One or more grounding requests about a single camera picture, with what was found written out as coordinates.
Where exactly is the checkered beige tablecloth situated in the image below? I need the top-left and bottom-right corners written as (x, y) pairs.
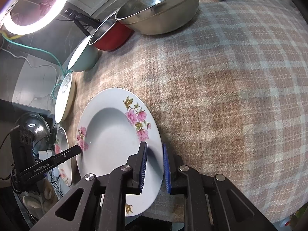
top-left (63, 0), bottom-right (307, 222)

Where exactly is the black tripod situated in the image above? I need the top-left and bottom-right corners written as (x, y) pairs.
top-left (63, 8), bottom-right (101, 36)

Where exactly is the rose pattern white plate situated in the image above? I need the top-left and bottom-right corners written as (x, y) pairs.
top-left (54, 127), bottom-right (73, 187)

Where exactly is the white ring light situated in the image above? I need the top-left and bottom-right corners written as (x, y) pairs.
top-left (1, 0), bottom-right (67, 35)

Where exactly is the large stainless steel bowl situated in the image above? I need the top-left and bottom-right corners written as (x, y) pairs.
top-left (116, 0), bottom-right (199, 35)

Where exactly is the black camera box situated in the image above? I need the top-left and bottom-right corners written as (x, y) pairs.
top-left (10, 125), bottom-right (34, 174)

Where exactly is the light green ceramic bowl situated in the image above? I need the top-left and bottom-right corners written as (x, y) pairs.
top-left (68, 35), bottom-right (99, 72)

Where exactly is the red steel bowl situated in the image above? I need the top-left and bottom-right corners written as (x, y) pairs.
top-left (89, 15), bottom-right (133, 51)

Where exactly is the pink flower white plate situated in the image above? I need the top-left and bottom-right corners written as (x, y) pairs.
top-left (76, 88), bottom-right (163, 217)

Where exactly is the grey leaf white plate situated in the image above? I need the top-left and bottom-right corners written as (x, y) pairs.
top-left (54, 73), bottom-right (76, 124)

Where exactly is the teal cable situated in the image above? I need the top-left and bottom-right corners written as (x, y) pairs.
top-left (1, 32), bottom-right (71, 102)

